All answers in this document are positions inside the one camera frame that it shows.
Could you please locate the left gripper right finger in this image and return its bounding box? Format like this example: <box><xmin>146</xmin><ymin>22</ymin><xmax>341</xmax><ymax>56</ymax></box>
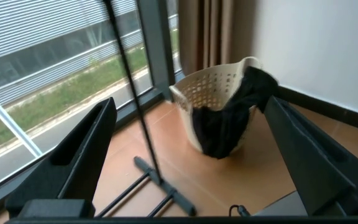
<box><xmin>264</xmin><ymin>95</ymin><xmax>358</xmax><ymax>217</ymax></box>

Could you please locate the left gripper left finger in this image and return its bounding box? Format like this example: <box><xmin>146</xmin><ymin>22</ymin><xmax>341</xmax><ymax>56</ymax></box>
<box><xmin>4</xmin><ymin>96</ymin><xmax>118</xmax><ymax>218</ymax></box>

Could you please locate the black clothes rack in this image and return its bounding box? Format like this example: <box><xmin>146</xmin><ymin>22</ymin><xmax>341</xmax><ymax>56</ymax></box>
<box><xmin>94</xmin><ymin>0</ymin><xmax>197</xmax><ymax>218</ymax></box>

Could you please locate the heap of clothes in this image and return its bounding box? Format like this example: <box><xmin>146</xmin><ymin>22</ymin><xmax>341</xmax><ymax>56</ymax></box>
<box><xmin>191</xmin><ymin>65</ymin><xmax>281</xmax><ymax>160</ymax></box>

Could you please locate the white laundry basket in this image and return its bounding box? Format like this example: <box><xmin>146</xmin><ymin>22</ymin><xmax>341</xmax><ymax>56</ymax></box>
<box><xmin>168</xmin><ymin>56</ymin><xmax>264</xmax><ymax>153</ymax></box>

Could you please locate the beige curtain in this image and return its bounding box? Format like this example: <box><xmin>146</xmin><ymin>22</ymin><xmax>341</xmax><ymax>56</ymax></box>
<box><xmin>177</xmin><ymin>0</ymin><xmax>260</xmax><ymax>77</ymax></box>

